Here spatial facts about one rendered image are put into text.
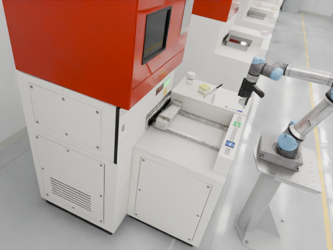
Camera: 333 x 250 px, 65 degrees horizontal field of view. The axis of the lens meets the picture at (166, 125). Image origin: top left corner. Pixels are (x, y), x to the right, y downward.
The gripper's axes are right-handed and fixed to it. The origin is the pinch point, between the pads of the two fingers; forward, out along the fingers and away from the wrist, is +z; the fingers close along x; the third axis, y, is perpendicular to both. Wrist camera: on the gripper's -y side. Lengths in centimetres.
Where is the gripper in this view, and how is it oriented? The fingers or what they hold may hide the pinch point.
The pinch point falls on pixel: (244, 107)
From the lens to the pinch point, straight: 187.0
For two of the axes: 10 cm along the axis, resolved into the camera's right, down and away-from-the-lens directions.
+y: -9.1, -3.4, 2.4
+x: -3.9, 4.9, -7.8
